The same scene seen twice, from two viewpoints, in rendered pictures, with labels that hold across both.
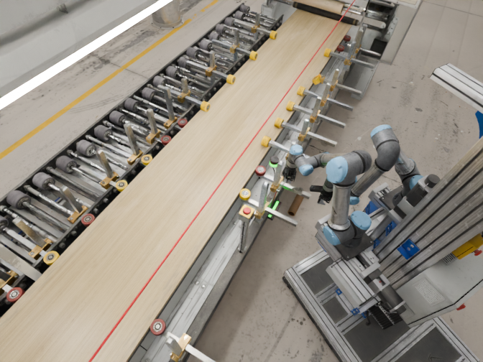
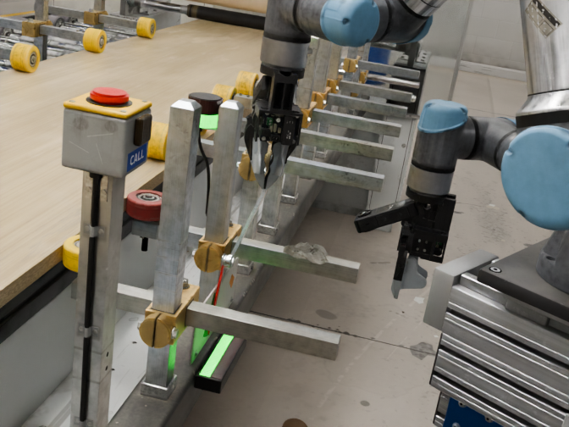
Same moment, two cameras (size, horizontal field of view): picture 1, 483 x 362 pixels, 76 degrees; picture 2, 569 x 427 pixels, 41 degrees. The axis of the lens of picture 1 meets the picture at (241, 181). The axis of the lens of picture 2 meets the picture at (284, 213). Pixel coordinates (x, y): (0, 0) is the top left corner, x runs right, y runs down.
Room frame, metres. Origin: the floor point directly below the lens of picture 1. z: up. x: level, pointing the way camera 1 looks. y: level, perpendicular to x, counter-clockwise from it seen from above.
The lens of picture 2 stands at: (0.09, -0.03, 1.42)
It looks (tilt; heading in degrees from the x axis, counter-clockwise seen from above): 20 degrees down; 345
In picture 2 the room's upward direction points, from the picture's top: 9 degrees clockwise
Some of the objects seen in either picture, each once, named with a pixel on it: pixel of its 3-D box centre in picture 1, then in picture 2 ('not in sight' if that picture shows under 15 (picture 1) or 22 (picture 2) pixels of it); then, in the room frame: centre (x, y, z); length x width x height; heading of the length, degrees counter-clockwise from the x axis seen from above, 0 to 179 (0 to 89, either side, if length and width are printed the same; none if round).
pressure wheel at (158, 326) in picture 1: (159, 328); not in sight; (0.33, 0.38, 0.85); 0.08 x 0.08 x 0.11
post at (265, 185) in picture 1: (261, 204); (171, 257); (1.14, -0.15, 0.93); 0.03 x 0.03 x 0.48; 65
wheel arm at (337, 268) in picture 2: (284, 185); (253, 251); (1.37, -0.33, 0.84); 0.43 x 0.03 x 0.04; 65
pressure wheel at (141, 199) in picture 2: (259, 173); (146, 222); (1.46, -0.14, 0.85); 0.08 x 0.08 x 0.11
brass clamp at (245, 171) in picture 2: not in sight; (257, 161); (1.61, -0.37, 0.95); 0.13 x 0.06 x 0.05; 155
